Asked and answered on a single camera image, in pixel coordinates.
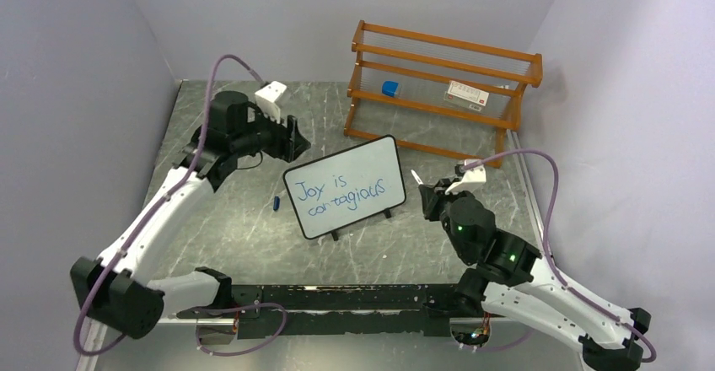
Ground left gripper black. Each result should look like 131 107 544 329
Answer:
232 100 310 162

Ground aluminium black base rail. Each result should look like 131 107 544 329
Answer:
77 283 601 371

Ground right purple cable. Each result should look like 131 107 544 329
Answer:
460 148 658 364

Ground purple cable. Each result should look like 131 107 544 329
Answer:
460 148 658 364
73 53 290 358

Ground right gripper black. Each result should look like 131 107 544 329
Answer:
421 177 472 259

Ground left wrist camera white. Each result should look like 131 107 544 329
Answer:
254 81 288 123

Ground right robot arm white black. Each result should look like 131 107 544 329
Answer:
418 179 651 370

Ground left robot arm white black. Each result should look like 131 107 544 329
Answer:
70 82 310 339

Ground white blue marker pen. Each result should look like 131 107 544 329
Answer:
410 169 425 186

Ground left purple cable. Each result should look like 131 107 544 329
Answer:
73 53 290 358

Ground orange wooden shelf rack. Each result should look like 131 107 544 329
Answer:
343 20 544 153

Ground small whiteboard black frame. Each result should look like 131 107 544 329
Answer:
282 135 406 240

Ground white red box on shelf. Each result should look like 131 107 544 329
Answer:
444 80 490 112

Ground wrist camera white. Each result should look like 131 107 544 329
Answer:
445 159 487 195
254 81 288 123

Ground blue eraser on shelf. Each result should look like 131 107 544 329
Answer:
381 81 401 98

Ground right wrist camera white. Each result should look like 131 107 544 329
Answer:
445 159 487 195

